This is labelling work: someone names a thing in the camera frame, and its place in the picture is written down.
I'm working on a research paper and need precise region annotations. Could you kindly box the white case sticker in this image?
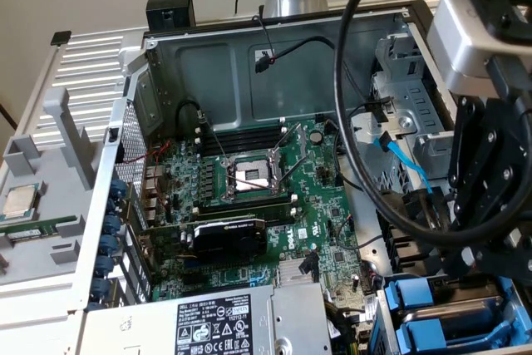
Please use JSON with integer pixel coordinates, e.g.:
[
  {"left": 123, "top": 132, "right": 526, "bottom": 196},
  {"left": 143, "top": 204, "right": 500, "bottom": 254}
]
[{"left": 248, "top": 46, "right": 277, "bottom": 61}]

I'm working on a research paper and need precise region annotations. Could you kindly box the grey parts rack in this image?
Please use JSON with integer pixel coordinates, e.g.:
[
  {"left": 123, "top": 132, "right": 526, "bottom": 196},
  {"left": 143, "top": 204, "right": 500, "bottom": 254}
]
[{"left": 0, "top": 87, "right": 105, "bottom": 289}]

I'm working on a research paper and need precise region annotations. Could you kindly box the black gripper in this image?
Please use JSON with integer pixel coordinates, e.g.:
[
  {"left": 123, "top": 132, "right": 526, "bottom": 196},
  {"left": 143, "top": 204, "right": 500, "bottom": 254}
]
[{"left": 442, "top": 55, "right": 532, "bottom": 285}]

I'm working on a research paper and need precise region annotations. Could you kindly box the thin red wire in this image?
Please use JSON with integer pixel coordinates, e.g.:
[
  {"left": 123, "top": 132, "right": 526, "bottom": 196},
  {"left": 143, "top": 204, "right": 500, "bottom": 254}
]
[{"left": 123, "top": 141, "right": 172, "bottom": 209}]

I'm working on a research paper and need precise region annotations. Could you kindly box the black graphics card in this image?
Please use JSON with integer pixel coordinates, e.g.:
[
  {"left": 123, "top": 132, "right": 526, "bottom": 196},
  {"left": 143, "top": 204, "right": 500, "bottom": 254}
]
[{"left": 142, "top": 214, "right": 268, "bottom": 265}]

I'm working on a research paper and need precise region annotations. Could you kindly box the hard drive in blue caddy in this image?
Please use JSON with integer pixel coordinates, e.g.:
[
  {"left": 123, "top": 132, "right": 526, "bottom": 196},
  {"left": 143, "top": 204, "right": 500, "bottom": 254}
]
[{"left": 373, "top": 259, "right": 532, "bottom": 355}]

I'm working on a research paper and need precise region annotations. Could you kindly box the black plastic latch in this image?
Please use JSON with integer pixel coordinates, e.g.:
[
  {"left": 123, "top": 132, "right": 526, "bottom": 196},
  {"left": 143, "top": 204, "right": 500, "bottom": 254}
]
[{"left": 362, "top": 96, "right": 395, "bottom": 124}]

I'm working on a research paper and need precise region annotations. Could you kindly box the black cable with flat plug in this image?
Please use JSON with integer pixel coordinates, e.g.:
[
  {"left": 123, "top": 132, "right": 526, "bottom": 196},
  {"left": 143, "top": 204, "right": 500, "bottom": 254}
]
[{"left": 298, "top": 250, "right": 321, "bottom": 286}]

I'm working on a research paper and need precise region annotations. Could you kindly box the silver CPU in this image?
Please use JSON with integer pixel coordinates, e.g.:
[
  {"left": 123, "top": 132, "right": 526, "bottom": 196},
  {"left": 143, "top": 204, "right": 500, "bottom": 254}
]
[{"left": 1, "top": 183, "right": 42, "bottom": 221}]

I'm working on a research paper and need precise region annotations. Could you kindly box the CPU socket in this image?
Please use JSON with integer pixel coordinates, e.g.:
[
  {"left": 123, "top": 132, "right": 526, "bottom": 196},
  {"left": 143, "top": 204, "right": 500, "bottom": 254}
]
[{"left": 221, "top": 150, "right": 292, "bottom": 203}]

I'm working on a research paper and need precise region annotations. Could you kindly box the black looped cable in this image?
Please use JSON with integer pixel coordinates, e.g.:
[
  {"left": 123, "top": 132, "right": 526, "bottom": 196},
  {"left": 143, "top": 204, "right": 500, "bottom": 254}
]
[{"left": 175, "top": 98, "right": 209, "bottom": 142}]

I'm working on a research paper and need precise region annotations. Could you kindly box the black box bracket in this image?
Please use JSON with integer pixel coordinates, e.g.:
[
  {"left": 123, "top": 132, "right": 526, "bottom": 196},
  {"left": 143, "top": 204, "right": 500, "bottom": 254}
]
[{"left": 145, "top": 0, "right": 197, "bottom": 35}]

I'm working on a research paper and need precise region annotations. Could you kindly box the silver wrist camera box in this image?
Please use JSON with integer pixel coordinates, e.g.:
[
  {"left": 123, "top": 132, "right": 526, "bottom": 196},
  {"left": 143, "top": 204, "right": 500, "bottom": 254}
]
[{"left": 426, "top": 0, "right": 532, "bottom": 95}]

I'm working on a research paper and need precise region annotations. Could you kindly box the green RAM stick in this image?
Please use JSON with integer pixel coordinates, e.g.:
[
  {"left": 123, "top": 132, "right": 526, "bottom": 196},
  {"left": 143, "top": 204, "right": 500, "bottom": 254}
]
[
  {"left": 197, "top": 199, "right": 293, "bottom": 214},
  {"left": 0, "top": 214, "right": 79, "bottom": 243}
]

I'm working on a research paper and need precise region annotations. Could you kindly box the white barcode tag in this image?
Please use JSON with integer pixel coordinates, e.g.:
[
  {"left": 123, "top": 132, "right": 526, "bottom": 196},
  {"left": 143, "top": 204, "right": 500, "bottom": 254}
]
[{"left": 362, "top": 293, "right": 381, "bottom": 326}]

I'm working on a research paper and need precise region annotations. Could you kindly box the long black cable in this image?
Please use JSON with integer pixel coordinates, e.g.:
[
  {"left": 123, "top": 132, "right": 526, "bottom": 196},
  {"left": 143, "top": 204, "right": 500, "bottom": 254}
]
[{"left": 272, "top": 35, "right": 394, "bottom": 107}]

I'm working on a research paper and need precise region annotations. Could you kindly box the silver socket cover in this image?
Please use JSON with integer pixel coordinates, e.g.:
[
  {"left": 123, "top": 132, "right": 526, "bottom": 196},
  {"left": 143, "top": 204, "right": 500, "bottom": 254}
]
[{"left": 269, "top": 122, "right": 309, "bottom": 165}]

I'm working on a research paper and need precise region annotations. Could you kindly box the green motherboard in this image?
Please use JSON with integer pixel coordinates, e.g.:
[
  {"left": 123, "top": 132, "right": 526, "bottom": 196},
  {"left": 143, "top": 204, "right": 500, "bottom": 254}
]
[{"left": 140, "top": 118, "right": 386, "bottom": 321}]

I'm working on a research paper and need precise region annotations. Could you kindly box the yellow black wire bundle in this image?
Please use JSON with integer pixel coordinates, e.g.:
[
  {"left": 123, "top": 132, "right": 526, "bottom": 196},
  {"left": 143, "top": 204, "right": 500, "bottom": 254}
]
[{"left": 323, "top": 298, "right": 367, "bottom": 355}]

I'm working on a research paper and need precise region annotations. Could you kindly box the silver power supply unit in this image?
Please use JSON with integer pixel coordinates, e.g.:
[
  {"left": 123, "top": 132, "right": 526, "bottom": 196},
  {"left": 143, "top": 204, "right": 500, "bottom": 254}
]
[{"left": 81, "top": 283, "right": 334, "bottom": 355}]

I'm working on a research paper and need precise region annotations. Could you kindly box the thin locking lever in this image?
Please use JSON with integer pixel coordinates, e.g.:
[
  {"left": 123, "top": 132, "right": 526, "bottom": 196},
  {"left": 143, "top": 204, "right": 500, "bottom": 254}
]
[
  {"left": 197, "top": 110, "right": 229, "bottom": 160},
  {"left": 278, "top": 149, "right": 311, "bottom": 189}
]

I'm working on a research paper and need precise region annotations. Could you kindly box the small black clip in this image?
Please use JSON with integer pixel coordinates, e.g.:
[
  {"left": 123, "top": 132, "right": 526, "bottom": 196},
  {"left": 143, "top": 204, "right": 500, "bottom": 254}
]
[{"left": 50, "top": 30, "right": 73, "bottom": 47}]

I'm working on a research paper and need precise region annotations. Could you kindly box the black fan shroud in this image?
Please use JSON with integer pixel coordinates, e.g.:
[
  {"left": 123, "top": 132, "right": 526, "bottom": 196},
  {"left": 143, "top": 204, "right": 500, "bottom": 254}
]
[{"left": 376, "top": 190, "right": 450, "bottom": 277}]

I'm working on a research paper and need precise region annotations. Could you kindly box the open PC case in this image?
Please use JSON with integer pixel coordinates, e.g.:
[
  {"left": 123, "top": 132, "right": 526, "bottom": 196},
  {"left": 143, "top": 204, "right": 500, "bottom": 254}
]
[{"left": 68, "top": 0, "right": 532, "bottom": 355}]

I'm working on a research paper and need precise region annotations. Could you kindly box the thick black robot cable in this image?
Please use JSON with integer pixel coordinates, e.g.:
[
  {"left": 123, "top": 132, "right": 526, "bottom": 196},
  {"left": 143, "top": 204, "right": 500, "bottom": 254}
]
[{"left": 307, "top": 0, "right": 532, "bottom": 251}]

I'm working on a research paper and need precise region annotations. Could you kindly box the empty blue disk carrier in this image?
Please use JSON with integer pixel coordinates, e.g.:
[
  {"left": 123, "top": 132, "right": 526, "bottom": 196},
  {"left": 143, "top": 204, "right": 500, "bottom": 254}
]
[{"left": 397, "top": 308, "right": 520, "bottom": 350}]

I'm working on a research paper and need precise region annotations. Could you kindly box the thin black wire with plug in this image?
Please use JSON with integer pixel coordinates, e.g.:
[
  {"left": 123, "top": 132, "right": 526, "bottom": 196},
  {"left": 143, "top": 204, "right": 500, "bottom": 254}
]
[{"left": 250, "top": 13, "right": 278, "bottom": 76}]

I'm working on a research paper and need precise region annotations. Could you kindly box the silver heat sink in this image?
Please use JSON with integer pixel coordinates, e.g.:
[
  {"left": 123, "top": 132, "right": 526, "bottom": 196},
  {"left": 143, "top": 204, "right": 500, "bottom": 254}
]
[{"left": 276, "top": 255, "right": 320, "bottom": 288}]

